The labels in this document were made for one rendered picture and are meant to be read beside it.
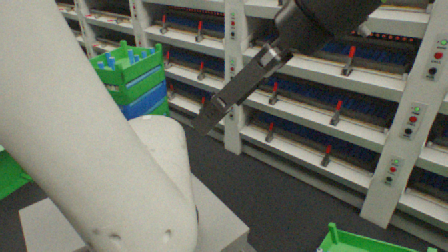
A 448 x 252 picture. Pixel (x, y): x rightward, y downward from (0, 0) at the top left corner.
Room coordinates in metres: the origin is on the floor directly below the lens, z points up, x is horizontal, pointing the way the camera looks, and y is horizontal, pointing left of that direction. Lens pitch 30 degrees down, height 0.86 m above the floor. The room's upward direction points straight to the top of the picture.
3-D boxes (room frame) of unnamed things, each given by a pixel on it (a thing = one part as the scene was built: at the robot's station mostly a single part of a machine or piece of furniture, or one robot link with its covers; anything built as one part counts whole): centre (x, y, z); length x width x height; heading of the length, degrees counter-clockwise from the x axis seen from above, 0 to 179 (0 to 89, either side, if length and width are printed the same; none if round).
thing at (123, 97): (1.11, 0.41, 0.44); 0.30 x 0.20 x 0.08; 161
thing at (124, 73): (1.11, 0.41, 0.52); 0.30 x 0.20 x 0.08; 161
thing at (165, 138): (0.39, 0.13, 0.53); 0.16 x 0.13 x 0.19; 11
